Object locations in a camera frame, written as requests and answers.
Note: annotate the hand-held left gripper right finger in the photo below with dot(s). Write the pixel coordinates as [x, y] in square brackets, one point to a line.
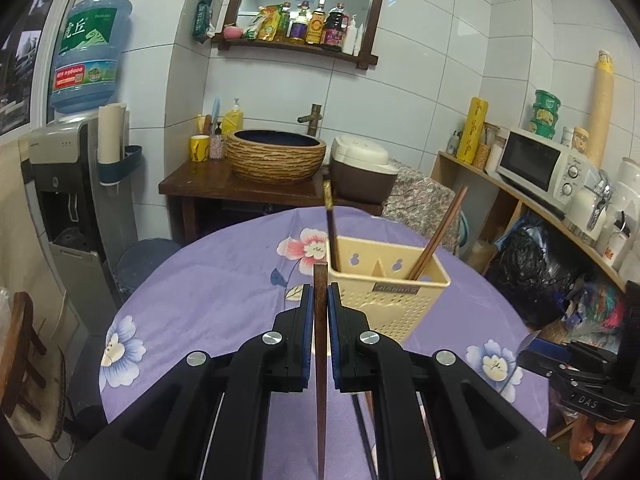
[336, 340]

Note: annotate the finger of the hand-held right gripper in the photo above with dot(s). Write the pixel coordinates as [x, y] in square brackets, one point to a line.
[542, 367]
[547, 347]

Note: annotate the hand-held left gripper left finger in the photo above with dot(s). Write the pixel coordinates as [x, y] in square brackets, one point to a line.
[304, 340]

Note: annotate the reddish brown pointed chopstick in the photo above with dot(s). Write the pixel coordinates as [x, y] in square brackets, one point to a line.
[320, 360]

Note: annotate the cream plastic utensil holder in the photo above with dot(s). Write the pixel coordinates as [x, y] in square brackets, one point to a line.
[395, 310]

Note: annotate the dark chopstick with gold band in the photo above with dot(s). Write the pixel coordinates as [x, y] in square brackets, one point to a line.
[331, 230]

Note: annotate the plain brown chopstick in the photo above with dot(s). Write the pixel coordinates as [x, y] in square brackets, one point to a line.
[440, 230]

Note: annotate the person's right hand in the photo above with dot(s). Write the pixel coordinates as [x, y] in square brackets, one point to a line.
[602, 440]

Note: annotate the colourful plastic bag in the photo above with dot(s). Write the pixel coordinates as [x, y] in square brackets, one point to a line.
[595, 310]

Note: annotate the black plastic bag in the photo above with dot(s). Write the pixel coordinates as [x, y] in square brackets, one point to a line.
[530, 270]

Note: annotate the purple floral tablecloth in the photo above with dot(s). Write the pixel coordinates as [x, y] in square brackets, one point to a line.
[215, 285]

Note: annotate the white bottle orange label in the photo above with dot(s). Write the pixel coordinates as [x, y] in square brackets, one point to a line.
[616, 250]

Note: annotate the white electric kettle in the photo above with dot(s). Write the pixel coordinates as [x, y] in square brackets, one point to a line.
[590, 210]

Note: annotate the light wooden shelf unit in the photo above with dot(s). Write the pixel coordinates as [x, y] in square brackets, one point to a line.
[505, 200]

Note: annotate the floral cloth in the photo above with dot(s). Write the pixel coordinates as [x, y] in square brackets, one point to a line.
[420, 195]

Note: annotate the grey trash bin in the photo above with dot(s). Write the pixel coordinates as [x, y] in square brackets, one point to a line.
[145, 265]

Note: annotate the white and brown rice cooker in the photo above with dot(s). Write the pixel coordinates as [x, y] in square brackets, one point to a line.
[362, 165]

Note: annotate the stacks of white cups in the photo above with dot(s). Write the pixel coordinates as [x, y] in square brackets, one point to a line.
[627, 185]

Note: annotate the woven wash basin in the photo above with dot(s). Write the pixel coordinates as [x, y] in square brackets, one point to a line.
[275, 160]

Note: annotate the white microwave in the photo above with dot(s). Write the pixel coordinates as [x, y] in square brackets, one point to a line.
[535, 165]

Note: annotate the dark wooden washstand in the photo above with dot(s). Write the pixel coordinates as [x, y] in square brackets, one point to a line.
[200, 185]

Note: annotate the glass jar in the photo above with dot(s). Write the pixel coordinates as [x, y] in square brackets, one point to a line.
[487, 152]

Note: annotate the jar with yellow contents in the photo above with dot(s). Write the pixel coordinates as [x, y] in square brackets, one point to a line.
[581, 141]

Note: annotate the yellow mug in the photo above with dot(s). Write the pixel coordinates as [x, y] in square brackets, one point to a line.
[199, 149]

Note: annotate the yellow roll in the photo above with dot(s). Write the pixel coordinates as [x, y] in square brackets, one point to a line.
[472, 130]

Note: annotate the yellow soap pump bottle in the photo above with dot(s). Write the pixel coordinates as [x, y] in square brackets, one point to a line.
[232, 120]

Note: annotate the tall stack of paper cups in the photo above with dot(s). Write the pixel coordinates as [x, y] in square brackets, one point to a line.
[600, 110]

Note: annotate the blue toothbrush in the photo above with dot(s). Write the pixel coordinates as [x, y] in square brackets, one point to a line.
[216, 112]

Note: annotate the blue cup holder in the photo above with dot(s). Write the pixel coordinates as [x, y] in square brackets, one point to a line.
[122, 167]

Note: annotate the grey water dispenser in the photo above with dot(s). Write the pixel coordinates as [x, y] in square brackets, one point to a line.
[70, 200]

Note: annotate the dark wooden stool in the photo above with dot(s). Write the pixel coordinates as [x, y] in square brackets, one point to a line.
[22, 320]

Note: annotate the white paper cup tube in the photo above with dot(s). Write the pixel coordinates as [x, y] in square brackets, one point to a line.
[112, 130]

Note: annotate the white squeeze bottle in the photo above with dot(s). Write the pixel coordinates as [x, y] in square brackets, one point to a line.
[348, 37]

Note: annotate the dark sauce bottle red label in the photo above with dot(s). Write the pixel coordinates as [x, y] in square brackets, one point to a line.
[336, 27]

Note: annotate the brown bottle yellow label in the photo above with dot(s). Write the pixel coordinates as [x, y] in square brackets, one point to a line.
[315, 27]

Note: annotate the dark bottle purple label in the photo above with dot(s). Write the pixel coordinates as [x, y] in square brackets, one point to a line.
[299, 25]

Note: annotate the pink round ornament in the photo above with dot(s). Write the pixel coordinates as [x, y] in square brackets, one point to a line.
[233, 32]

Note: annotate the yellow oil bottle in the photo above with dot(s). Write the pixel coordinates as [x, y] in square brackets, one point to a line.
[285, 22]

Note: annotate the cream cushion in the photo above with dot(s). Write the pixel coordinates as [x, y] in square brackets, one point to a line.
[12, 210]

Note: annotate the green hanging packet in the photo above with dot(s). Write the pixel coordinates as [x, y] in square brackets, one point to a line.
[202, 17]

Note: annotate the blue water jug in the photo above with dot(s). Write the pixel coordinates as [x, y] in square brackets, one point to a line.
[90, 55]

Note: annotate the wooden framed wall mirror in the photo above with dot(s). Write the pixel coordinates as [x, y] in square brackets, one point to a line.
[295, 47]

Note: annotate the aluminium frame window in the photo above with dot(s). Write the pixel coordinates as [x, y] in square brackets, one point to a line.
[30, 50]

